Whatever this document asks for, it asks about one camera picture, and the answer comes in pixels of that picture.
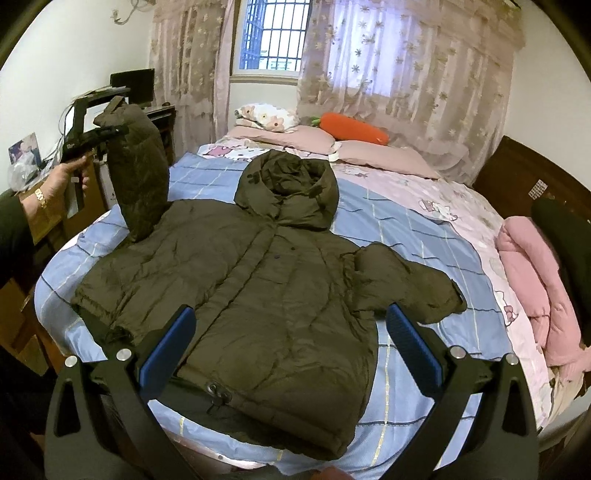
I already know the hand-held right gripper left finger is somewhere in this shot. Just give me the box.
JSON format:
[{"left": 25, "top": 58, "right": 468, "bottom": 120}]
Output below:
[{"left": 44, "top": 305, "right": 204, "bottom": 480}]

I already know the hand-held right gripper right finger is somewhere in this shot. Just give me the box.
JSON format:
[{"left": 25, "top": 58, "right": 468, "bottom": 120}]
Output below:
[{"left": 385, "top": 302, "right": 541, "bottom": 480}]

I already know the olive green hooded puffer jacket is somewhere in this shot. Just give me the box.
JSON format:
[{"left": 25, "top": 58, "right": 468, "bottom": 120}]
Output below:
[{"left": 69, "top": 95, "right": 468, "bottom": 461}]

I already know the person's left forearm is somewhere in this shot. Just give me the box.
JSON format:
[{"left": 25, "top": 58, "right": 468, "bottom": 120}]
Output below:
[{"left": 0, "top": 193, "right": 48, "bottom": 287}]

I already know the person's left hand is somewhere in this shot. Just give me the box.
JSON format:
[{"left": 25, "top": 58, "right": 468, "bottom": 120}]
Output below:
[{"left": 44, "top": 154, "right": 92, "bottom": 205}]

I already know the black monitor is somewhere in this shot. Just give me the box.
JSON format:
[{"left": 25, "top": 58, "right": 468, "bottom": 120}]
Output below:
[{"left": 110, "top": 68, "right": 156, "bottom": 104}]

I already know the clear plastic bag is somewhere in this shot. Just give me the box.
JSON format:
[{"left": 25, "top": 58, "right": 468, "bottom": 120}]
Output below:
[{"left": 7, "top": 152, "right": 38, "bottom": 192}]

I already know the pink floral lace curtain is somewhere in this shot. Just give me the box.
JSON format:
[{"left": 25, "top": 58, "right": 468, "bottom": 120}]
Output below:
[
  {"left": 148, "top": 0, "right": 236, "bottom": 167},
  {"left": 295, "top": 0, "right": 527, "bottom": 185}
]

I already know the blue checked bed sheet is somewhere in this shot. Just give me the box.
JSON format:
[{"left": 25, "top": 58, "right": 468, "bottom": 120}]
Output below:
[{"left": 34, "top": 150, "right": 513, "bottom": 476}]

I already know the pink puffer jacket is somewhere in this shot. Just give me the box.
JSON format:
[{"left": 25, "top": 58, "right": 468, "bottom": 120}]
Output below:
[{"left": 496, "top": 217, "right": 585, "bottom": 370}]

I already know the wooden desk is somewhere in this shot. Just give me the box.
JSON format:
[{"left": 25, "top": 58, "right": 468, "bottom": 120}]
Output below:
[{"left": 0, "top": 104, "right": 177, "bottom": 374}]

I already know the floral pillow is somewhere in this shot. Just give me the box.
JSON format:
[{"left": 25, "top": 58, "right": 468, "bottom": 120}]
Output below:
[{"left": 233, "top": 102, "right": 301, "bottom": 134}]

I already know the pink floral cloth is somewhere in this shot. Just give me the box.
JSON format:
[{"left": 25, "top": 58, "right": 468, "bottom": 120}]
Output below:
[{"left": 226, "top": 124, "right": 338, "bottom": 155}]

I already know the barred window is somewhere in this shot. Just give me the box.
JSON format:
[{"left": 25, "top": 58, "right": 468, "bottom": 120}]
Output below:
[{"left": 238, "top": 0, "right": 315, "bottom": 77}]

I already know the pink pillow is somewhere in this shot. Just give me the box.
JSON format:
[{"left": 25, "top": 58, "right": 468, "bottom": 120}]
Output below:
[{"left": 332, "top": 138, "right": 441, "bottom": 181}]

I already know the dark brown door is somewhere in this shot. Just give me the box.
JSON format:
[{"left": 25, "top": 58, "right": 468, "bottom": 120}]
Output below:
[{"left": 471, "top": 135, "right": 591, "bottom": 278}]

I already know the orange carrot plush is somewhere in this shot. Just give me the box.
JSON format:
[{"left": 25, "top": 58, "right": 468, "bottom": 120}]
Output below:
[{"left": 310, "top": 112, "right": 390, "bottom": 146}]

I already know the photo frame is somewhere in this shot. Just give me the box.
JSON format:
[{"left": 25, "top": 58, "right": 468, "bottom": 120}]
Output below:
[{"left": 8, "top": 132, "right": 42, "bottom": 167}]

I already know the wall hook decoration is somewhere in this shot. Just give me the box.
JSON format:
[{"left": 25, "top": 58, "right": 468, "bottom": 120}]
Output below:
[{"left": 110, "top": 0, "right": 153, "bottom": 26}]

